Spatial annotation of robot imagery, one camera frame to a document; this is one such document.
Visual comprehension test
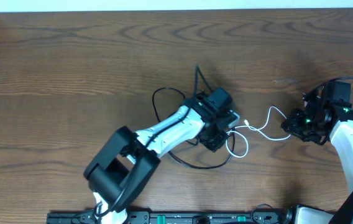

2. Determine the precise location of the black USB cable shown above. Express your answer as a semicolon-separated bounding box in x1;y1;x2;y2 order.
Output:
151;86;236;170

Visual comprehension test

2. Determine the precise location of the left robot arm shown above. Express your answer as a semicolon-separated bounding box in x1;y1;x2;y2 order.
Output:
83;88;239;223

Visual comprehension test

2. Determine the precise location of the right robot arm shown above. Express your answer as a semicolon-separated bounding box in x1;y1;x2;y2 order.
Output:
281;77;353;223

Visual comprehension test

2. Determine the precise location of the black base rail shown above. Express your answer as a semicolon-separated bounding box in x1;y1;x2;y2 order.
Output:
46;208;293;224

